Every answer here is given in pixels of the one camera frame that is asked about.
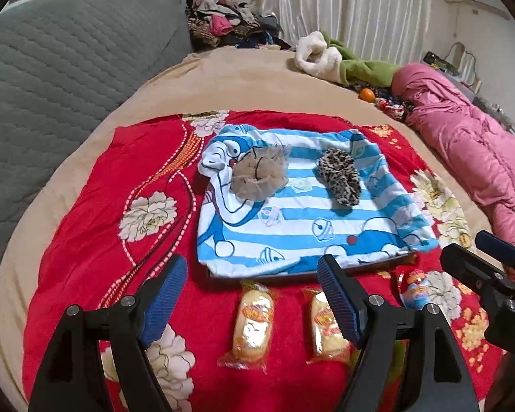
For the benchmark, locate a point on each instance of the blue striped cartoon towel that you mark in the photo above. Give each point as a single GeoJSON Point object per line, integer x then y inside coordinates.
{"type": "Point", "coordinates": [288, 231]}

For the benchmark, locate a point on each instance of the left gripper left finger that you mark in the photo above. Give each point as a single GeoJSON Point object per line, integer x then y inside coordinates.
{"type": "Point", "coordinates": [71, 376]}

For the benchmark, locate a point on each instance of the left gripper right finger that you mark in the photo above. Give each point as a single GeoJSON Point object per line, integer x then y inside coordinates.
{"type": "Point", "coordinates": [435, 376]}

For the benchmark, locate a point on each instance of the dark rectangular tray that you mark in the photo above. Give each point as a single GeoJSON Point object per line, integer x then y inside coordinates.
{"type": "Point", "coordinates": [362, 268]}

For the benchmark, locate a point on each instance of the beige bed sheet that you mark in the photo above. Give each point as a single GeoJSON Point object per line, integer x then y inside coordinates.
{"type": "Point", "coordinates": [226, 78]}

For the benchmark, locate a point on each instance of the white striped curtain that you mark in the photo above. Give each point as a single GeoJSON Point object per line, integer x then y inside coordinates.
{"type": "Point", "coordinates": [390, 30]}

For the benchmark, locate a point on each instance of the rice cracker packet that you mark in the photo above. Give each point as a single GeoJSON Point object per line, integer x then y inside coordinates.
{"type": "Point", "coordinates": [252, 334]}
{"type": "Point", "coordinates": [327, 341]}

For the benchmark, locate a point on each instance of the leopard print scrunchie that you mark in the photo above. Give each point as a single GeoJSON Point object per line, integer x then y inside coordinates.
{"type": "Point", "coordinates": [337, 170]}

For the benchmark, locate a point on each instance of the green white plush garment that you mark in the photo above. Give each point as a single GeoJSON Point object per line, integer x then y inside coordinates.
{"type": "Point", "coordinates": [325, 58]}

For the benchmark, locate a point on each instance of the red blue egg toy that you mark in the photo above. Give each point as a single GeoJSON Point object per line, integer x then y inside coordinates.
{"type": "Point", "coordinates": [414, 289]}

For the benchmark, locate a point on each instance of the vanity mirror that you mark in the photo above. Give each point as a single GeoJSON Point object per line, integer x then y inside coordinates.
{"type": "Point", "coordinates": [465, 64]}

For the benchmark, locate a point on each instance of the grey quilted headboard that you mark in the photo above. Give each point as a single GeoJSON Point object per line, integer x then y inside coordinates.
{"type": "Point", "coordinates": [65, 65]}

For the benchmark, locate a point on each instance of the beige mesh scrunchie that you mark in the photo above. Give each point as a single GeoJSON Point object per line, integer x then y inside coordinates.
{"type": "Point", "coordinates": [260, 174]}

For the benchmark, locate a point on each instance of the pile of clothes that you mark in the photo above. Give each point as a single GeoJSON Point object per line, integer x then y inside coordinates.
{"type": "Point", "coordinates": [227, 23]}

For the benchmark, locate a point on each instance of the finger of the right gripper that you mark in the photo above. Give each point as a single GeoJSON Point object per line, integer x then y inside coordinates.
{"type": "Point", "coordinates": [496, 248]}
{"type": "Point", "coordinates": [481, 277]}

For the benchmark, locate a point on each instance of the pink quilted duvet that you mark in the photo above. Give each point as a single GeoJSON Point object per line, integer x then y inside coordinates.
{"type": "Point", "coordinates": [476, 149]}

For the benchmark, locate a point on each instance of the orange fruit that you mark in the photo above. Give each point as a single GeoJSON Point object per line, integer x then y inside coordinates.
{"type": "Point", "coordinates": [367, 94]}

